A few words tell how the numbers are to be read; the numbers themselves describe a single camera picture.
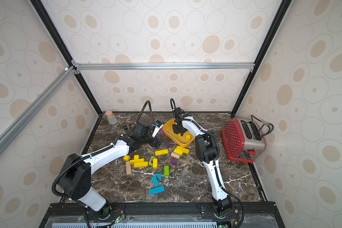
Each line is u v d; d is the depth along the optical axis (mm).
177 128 921
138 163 906
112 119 1133
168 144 992
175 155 944
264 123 833
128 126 1066
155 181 835
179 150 967
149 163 894
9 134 548
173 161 924
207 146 624
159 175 840
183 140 1020
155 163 893
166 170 864
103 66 904
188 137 1007
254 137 839
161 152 947
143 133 677
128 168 881
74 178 437
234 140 875
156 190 812
